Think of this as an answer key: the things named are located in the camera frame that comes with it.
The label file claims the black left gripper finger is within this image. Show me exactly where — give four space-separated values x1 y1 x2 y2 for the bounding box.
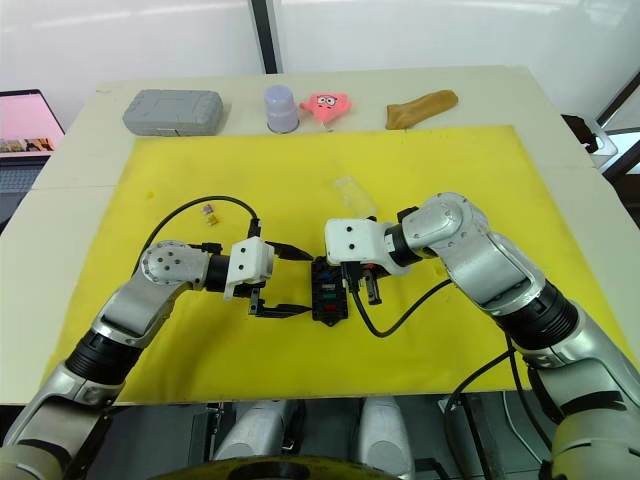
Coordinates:
272 242 315 262
258 302 314 319

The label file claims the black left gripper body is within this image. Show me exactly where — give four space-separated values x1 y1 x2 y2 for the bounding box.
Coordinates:
232 278 268 318

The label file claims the black fuse box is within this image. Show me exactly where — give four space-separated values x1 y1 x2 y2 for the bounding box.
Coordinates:
310 255 355 328

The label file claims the clear plastic fuse box cover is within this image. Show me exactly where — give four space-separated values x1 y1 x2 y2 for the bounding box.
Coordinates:
331 174 378 219

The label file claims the yellow mat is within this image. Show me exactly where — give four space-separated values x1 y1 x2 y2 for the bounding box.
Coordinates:
111 124 547 404

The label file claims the silver rounded robot leg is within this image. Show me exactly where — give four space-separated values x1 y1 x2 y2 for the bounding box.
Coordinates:
213 398 307 465
358 396 415 480

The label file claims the pale purple cup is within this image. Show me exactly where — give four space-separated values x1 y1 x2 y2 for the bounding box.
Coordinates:
262 85 302 134

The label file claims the pink star plush toy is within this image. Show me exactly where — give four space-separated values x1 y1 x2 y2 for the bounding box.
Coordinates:
298 90 356 127

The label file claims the brown cloth pouch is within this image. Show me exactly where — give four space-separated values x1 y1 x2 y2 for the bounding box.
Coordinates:
385 89 459 131

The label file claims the grey plastic case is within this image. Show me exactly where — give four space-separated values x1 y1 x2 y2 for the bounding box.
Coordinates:
121 89 224 137

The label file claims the black chair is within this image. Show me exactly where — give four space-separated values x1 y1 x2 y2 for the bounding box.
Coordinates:
559 113 622 172

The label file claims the laptop with pink screen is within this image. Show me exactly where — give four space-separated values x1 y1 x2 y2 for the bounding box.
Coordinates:
0 89 67 227

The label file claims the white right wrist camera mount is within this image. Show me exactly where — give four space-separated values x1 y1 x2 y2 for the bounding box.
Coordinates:
323 216 417 279

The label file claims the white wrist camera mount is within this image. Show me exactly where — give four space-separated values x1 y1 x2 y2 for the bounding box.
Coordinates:
323 216 417 279
222 237 277 302

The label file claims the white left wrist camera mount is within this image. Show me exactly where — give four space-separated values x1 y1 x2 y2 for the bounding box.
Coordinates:
222 237 277 302

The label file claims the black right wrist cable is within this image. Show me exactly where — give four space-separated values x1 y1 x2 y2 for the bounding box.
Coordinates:
343 262 454 339

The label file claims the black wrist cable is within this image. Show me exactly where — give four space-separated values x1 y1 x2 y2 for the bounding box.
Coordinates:
343 262 454 339
136 195 265 257

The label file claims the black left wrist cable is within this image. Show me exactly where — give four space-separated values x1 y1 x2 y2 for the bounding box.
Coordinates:
136 195 265 257

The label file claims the black robot body cable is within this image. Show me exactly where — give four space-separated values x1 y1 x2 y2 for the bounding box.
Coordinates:
441 339 532 480

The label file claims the dark window frame post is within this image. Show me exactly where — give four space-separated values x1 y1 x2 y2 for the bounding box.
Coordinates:
249 0 285 76

